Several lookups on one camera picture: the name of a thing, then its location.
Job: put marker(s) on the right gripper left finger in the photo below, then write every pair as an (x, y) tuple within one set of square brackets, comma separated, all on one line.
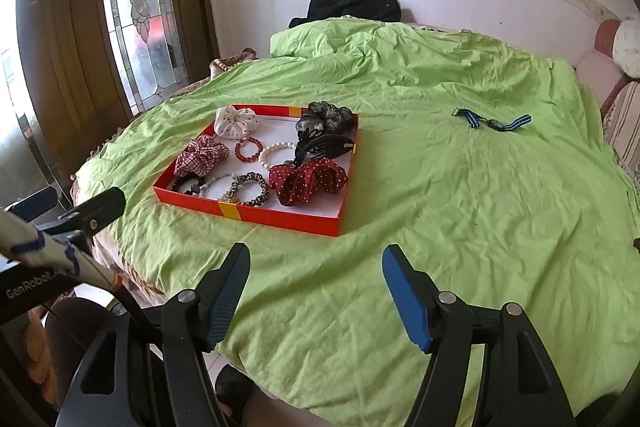
[(148, 369)]

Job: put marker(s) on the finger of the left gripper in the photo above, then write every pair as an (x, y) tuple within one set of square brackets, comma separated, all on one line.
[(33, 206), (92, 211)]

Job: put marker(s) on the red plaid scrunchie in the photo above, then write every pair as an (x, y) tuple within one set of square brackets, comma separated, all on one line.
[(201, 156)]

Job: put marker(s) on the white cherry scrunchie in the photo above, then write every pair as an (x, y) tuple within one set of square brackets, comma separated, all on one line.
[(235, 123)]

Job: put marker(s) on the red polka dot scrunchie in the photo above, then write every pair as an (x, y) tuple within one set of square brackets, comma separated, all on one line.
[(295, 186)]

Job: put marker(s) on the rhinestone hair claw clip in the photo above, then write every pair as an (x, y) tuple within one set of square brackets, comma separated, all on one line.
[(321, 145)]

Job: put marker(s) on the dark floral scrunchie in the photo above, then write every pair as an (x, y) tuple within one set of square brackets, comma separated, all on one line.
[(323, 117)]

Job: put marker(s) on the brown patterned blanket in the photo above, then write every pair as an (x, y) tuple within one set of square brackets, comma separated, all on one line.
[(217, 67)]

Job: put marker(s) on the red tray box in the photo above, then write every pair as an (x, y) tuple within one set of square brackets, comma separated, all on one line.
[(238, 187)]

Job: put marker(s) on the stained glass door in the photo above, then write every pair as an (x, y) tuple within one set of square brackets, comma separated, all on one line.
[(147, 50)]

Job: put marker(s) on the black garment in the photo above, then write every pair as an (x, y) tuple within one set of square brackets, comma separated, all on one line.
[(387, 11)]

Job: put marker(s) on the white patterned pillow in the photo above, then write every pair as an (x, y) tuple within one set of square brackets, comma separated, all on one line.
[(626, 48)]

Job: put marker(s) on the blue striped strap watch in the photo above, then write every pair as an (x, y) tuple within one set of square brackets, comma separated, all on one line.
[(475, 120)]

